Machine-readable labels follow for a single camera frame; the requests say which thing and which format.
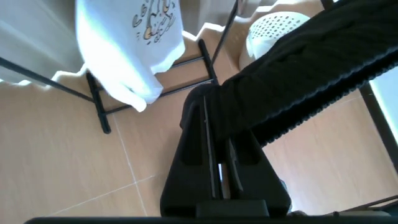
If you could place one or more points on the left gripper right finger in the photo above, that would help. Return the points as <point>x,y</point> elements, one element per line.
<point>261,193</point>

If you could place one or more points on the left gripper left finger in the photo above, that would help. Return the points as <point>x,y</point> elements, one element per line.
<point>186,186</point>

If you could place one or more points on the white printed t-shirt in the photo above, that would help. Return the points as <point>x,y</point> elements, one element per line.
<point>124,62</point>

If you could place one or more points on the black garment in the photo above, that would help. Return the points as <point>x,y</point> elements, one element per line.
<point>311,62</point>

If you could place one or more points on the black clothes rack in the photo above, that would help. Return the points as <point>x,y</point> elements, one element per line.
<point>99,105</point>

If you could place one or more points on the white laundry basket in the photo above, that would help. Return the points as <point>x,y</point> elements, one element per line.
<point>270,31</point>

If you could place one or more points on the beige curtain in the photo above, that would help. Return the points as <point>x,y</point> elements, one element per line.
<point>31,31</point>

